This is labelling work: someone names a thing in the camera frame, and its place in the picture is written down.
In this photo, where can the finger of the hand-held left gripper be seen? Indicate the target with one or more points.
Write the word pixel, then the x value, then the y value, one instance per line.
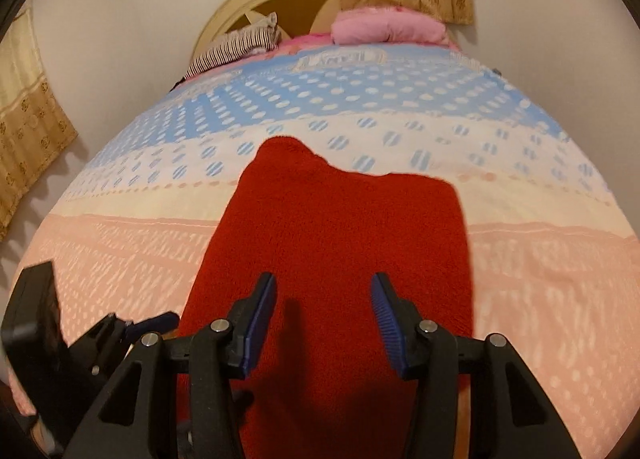
pixel 150 324

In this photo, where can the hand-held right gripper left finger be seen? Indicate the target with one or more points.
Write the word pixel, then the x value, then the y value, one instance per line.
pixel 257 309

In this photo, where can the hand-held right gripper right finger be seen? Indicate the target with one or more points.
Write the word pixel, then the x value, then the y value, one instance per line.
pixel 387 314

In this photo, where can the red knit sweater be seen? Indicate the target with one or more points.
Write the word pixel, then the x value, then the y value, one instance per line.
pixel 325 239

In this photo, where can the pink and blue dotted quilt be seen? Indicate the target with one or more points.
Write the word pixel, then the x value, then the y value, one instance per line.
pixel 525 289

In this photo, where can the striped grey pillow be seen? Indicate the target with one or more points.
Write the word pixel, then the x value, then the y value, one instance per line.
pixel 235 46

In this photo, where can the pink bed sheet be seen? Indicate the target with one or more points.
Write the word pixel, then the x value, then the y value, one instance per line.
pixel 307 40

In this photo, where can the pink pillow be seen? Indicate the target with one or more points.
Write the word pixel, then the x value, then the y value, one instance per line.
pixel 385 29

